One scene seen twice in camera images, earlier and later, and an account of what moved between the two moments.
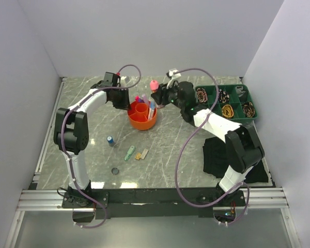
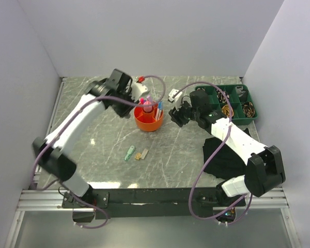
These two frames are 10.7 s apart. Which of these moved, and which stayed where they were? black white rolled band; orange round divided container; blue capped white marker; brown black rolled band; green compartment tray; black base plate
Moved: orange round divided container; blue capped white marker
Stayed: black base plate; green compartment tray; black white rolled band; brown black rolled band
